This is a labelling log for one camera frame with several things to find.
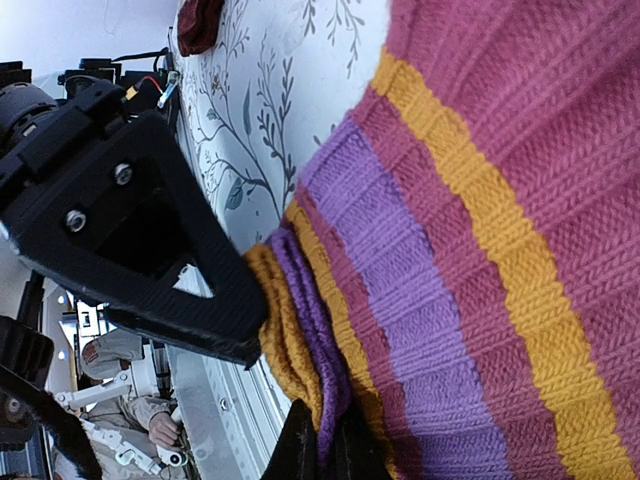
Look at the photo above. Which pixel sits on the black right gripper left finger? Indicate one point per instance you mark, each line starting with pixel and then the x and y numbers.
pixel 295 456

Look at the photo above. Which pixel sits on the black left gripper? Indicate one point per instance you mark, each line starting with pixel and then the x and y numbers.
pixel 120 219

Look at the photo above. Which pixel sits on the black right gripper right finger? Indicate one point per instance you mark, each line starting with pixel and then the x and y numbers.
pixel 355 454

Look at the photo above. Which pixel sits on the person in beige clothes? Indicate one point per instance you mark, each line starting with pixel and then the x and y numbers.
pixel 145 421

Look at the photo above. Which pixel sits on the floral patterned table mat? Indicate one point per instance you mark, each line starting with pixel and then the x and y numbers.
pixel 270 92

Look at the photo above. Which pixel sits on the dark maroon striped sock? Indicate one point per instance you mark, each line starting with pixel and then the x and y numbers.
pixel 198 25

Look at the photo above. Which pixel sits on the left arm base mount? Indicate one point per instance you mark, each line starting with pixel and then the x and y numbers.
pixel 156 89

